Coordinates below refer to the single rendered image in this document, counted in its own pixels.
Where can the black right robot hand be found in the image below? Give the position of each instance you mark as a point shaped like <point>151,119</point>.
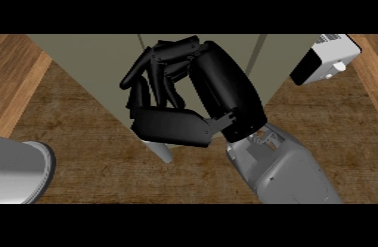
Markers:
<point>226,91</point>

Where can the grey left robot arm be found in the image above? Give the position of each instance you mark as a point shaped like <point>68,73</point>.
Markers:
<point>22,171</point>

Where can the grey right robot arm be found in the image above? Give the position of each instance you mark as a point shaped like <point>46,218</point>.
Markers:
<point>290,172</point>

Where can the olive grey cabinet door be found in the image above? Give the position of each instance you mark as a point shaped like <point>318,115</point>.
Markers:
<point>89,61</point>

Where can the white and black appliance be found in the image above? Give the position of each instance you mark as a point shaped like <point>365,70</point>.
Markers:
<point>334,54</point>

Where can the pale wooden board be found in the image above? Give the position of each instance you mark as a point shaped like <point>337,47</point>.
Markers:
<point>368,64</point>
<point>19,81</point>

